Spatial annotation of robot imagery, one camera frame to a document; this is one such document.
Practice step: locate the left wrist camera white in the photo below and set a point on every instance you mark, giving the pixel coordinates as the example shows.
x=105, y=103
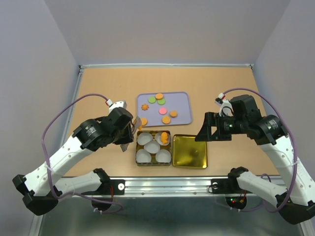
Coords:
x=118, y=104

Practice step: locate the green round cookie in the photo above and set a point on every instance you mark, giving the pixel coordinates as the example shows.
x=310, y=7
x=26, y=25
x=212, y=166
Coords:
x=161, y=101
x=152, y=99

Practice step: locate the gold cookie tin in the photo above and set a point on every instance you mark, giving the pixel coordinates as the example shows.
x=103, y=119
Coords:
x=153, y=163

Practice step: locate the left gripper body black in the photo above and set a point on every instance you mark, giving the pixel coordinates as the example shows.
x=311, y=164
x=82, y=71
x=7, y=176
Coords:
x=122, y=137

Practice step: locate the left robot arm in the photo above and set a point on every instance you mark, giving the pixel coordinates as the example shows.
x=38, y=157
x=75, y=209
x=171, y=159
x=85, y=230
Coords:
x=87, y=138

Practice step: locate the pink round cookie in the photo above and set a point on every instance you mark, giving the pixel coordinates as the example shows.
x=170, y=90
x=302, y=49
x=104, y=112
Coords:
x=162, y=111

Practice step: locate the white paper cup bottom-right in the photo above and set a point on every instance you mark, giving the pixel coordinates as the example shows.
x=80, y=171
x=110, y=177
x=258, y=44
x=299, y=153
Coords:
x=163, y=156

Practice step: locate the white paper cup bottom-left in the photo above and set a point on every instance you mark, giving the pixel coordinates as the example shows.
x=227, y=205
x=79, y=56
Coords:
x=142, y=156

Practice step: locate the aluminium frame rail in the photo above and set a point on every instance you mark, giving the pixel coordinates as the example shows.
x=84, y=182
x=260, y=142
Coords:
x=134, y=187

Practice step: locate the swirl butter cookie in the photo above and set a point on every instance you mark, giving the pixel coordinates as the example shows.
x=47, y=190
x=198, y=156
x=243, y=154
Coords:
x=144, y=107

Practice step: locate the gold tin lid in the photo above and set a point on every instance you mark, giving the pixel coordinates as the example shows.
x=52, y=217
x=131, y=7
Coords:
x=187, y=153

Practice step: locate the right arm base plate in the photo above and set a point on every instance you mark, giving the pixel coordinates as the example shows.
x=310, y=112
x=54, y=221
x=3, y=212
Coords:
x=225, y=186

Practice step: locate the lavender plastic tray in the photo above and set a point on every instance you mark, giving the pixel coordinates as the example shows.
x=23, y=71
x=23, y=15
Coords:
x=174, y=101

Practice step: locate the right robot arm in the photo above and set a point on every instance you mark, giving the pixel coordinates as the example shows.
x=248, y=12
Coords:
x=295, y=201

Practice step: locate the tan round cookie right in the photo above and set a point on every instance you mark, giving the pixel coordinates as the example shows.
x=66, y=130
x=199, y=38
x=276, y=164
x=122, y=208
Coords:
x=173, y=114

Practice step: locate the tan round cookie bottom-middle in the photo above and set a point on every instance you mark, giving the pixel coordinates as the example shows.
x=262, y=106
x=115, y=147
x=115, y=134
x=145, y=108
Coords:
x=166, y=120

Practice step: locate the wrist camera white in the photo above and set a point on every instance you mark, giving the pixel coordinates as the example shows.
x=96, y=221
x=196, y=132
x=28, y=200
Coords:
x=118, y=104
x=225, y=106

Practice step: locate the white paper cup top-left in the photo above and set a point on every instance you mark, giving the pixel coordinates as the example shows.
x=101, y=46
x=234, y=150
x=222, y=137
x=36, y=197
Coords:
x=144, y=138

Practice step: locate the metal tongs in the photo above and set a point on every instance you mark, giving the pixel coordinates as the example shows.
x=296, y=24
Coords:
x=136, y=124

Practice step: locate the tan round cookie bottom-left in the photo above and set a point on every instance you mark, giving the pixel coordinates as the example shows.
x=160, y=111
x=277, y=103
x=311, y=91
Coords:
x=144, y=121

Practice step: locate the tan round cookie top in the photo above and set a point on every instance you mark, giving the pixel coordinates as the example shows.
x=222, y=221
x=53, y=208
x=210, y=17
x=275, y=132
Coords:
x=159, y=96

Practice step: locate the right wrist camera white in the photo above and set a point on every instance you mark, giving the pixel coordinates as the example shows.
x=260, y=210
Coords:
x=225, y=106

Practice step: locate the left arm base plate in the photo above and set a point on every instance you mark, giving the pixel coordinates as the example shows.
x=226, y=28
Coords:
x=113, y=186

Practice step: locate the white paper cup top-right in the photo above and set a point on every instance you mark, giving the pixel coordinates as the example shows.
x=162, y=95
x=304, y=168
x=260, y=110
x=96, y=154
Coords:
x=157, y=136

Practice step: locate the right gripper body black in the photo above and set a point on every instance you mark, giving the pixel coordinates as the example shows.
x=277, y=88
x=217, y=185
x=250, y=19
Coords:
x=235, y=125

